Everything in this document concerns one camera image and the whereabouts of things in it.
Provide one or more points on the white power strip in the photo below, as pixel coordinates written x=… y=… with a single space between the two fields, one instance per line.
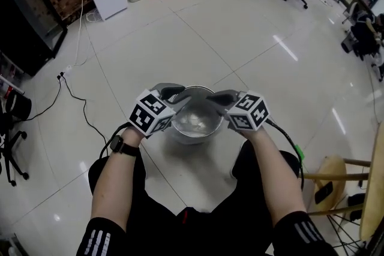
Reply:
x=67 y=70

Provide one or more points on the light wooden board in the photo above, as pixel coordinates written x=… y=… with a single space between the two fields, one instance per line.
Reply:
x=373 y=189

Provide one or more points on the wooden stool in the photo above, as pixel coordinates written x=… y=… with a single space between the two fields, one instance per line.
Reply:
x=333 y=171

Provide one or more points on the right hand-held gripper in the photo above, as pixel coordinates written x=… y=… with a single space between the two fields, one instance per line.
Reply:
x=249 y=114

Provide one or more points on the black smartphone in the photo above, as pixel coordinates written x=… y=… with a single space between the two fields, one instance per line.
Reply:
x=323 y=192

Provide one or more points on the green floor tape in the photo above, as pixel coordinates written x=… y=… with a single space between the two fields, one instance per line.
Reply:
x=299 y=151

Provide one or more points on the person's right forearm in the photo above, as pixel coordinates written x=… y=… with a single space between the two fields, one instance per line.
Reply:
x=276 y=177

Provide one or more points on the person in black clothes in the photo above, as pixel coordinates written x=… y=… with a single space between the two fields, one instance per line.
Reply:
x=204 y=233

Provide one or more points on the black wristwatch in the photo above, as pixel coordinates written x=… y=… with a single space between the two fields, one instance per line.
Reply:
x=123 y=145

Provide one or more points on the black cylindrical container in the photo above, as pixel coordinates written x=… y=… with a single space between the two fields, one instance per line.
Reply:
x=18 y=105

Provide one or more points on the person's left forearm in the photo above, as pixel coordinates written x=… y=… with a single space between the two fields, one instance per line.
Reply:
x=114 y=183

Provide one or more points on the person's black striped shirt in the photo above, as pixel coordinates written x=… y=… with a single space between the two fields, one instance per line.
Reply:
x=99 y=239

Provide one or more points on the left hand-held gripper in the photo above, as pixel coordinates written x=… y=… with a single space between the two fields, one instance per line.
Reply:
x=150 y=112

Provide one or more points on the black glass-door cabinet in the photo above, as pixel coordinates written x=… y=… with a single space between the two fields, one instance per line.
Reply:
x=27 y=24

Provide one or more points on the clear storage shelf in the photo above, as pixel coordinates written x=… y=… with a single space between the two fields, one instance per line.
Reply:
x=10 y=72

